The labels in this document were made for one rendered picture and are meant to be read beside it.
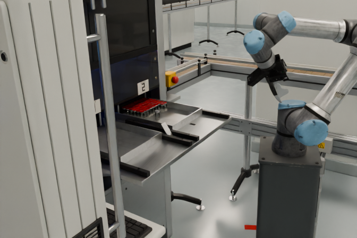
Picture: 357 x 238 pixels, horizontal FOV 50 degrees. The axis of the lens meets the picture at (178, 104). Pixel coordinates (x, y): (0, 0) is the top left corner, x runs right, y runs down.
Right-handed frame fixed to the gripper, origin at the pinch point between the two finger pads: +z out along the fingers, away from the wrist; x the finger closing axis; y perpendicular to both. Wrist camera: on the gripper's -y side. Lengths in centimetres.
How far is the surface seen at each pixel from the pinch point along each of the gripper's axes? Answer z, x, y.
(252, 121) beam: 90, 38, -41
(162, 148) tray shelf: -17, -24, -46
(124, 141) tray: -21, -19, -62
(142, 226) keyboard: -39, -61, -38
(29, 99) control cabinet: -98, -51, -24
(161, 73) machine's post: -1, 28, -58
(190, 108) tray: 9.0, 8.7, -46.4
